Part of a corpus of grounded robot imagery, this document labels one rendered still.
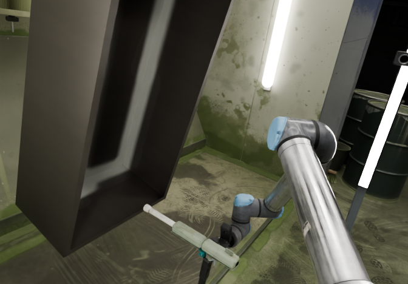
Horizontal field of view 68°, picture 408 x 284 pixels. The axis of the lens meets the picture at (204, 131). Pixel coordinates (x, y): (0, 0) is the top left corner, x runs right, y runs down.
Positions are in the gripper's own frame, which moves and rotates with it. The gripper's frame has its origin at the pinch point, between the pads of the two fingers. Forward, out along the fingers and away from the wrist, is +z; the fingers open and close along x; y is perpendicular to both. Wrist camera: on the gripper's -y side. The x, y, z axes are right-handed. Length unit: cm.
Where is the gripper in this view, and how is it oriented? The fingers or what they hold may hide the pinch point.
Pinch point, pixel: (207, 254)
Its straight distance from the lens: 132.2
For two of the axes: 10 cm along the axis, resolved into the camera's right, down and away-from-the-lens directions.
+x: -8.2, -3.5, 4.5
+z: -5.2, 1.0, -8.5
